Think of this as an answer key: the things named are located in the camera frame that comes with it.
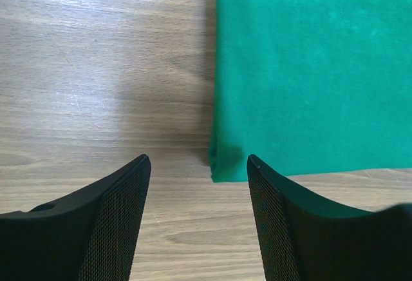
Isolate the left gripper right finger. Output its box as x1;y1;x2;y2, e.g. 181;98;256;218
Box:
247;155;411;280

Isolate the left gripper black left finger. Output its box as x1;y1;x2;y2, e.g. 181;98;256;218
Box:
1;154;151;280

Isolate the green t-shirt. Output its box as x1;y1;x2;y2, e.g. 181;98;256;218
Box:
209;0;411;183

